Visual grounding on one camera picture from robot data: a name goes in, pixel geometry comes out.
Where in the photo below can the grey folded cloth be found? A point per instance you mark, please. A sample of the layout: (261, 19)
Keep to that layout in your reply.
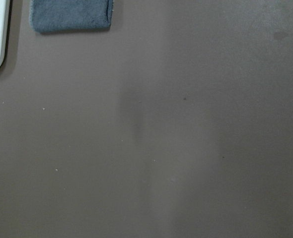
(47, 16)

